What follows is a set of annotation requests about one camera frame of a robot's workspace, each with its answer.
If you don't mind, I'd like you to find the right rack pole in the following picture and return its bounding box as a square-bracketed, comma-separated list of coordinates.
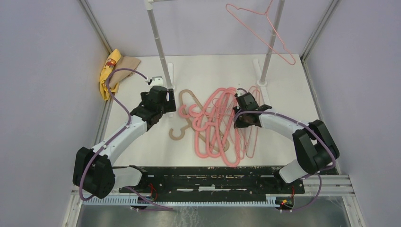
[261, 0, 285, 82]

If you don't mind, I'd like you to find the rack pole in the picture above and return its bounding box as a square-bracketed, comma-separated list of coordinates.
[261, 0, 285, 82]
[144, 0, 174, 88]

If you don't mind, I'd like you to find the pink wire hanger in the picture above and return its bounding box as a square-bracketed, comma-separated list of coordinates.
[225, 0, 296, 66]
[244, 86, 261, 158]
[214, 92, 253, 167]

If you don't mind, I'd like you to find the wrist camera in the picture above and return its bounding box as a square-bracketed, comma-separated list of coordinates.
[148, 76, 164, 87]
[236, 88, 247, 96]

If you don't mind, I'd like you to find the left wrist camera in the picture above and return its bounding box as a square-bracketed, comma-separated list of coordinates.
[148, 76, 164, 87]

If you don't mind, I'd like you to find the left rack pole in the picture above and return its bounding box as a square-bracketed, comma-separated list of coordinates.
[144, 0, 174, 88]

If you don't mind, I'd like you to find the beige plastic hanger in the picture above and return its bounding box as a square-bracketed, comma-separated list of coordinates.
[168, 89, 230, 154]

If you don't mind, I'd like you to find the white cable duct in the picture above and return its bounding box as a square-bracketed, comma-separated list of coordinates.
[83, 194, 279, 208]

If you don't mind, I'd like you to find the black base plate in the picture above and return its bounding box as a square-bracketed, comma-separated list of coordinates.
[133, 166, 305, 202]

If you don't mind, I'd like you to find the beige cloth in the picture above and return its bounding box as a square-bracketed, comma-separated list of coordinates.
[109, 56, 141, 89]

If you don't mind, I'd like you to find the right rack foot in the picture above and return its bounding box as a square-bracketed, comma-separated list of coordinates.
[253, 58, 271, 105]

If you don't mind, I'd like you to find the yellow printed cloth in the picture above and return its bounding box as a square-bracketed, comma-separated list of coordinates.
[99, 49, 122, 101]

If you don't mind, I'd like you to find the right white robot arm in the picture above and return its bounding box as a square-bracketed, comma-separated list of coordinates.
[233, 92, 340, 193]

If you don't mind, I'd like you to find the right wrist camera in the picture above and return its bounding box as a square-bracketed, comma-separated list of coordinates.
[236, 88, 247, 96]

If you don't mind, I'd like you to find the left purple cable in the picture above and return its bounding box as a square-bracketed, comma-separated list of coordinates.
[78, 68, 174, 211]

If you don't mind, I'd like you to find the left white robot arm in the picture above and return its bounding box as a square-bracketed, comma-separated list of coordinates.
[73, 86, 176, 201]

